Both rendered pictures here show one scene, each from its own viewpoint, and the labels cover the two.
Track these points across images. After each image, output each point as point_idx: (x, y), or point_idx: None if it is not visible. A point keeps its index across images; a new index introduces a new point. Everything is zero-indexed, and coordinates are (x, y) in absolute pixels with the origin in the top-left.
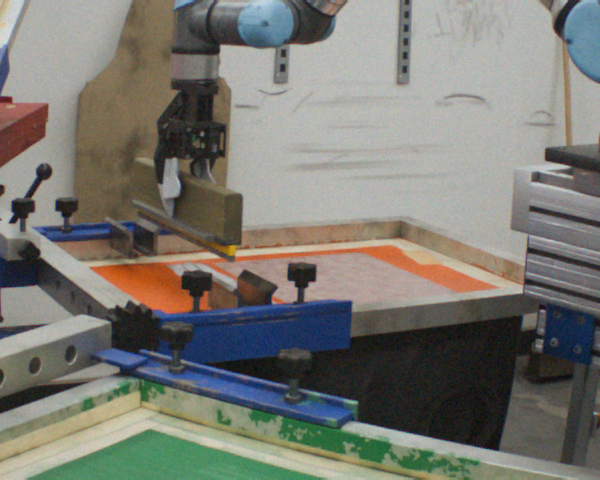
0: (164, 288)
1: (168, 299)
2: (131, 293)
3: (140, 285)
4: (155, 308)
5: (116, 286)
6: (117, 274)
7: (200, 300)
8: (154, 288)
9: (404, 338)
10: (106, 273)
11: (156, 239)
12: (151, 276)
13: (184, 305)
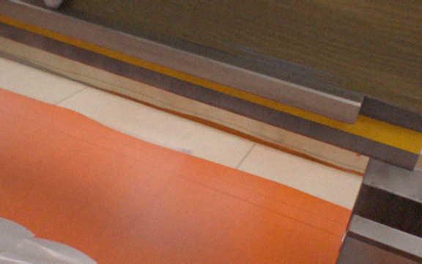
0: (143, 203)
1: (78, 158)
2: (168, 154)
3: (201, 195)
4: (64, 118)
5: (229, 169)
6: (317, 229)
7: (10, 179)
8: (160, 193)
9: None
10: (339, 222)
11: (341, 246)
12: (251, 259)
13: (24, 146)
